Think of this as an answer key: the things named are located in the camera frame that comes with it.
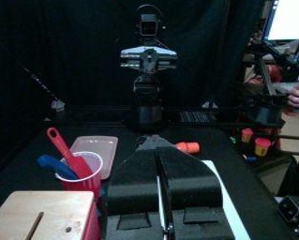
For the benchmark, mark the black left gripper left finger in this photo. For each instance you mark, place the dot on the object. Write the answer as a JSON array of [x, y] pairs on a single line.
[[132, 184]]

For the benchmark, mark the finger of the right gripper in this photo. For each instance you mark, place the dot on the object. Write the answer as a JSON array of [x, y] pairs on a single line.
[[152, 62], [144, 62]]

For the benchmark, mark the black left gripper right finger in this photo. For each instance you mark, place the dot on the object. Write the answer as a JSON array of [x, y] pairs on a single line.
[[188, 184]]

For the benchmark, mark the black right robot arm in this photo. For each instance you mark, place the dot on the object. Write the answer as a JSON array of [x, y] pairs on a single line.
[[145, 103]]

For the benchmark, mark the red plastic cup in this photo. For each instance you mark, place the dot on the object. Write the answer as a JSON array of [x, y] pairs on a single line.
[[87, 184]]

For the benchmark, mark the orange toy cylinder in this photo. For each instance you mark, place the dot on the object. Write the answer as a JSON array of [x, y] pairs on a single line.
[[188, 146]]

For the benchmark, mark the white flat board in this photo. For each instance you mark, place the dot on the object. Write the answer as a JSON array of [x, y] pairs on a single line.
[[230, 212]]

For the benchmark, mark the pink translucent plastic lid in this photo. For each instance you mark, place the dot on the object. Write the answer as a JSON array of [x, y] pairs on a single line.
[[99, 150]]

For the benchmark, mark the small blue toy piece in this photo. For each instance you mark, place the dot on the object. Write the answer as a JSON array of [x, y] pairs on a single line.
[[250, 158]]

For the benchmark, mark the red toy spatula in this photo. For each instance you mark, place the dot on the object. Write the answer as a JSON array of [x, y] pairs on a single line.
[[69, 156]]

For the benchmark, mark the black ribbed vent block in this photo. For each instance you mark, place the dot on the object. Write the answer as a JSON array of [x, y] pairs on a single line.
[[194, 116]]

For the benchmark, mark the blue toy utensil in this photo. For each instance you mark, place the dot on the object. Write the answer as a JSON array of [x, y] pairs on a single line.
[[55, 165]]

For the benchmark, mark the yellow tub with red lid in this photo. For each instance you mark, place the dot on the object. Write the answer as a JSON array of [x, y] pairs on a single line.
[[246, 135], [262, 146]]

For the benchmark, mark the wooden box with red side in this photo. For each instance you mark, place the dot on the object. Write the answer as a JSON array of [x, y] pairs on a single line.
[[43, 215]]

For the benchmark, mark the black webcam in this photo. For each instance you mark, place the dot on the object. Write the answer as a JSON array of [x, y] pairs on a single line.
[[292, 208]]

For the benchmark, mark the white computer monitor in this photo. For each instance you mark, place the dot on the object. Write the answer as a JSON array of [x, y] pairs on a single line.
[[287, 18]]

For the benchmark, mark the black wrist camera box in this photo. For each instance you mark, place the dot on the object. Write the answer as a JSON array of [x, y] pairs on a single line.
[[148, 26]]

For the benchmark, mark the silver frame bracket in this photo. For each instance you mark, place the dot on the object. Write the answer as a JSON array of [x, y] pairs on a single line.
[[57, 105], [208, 104]]

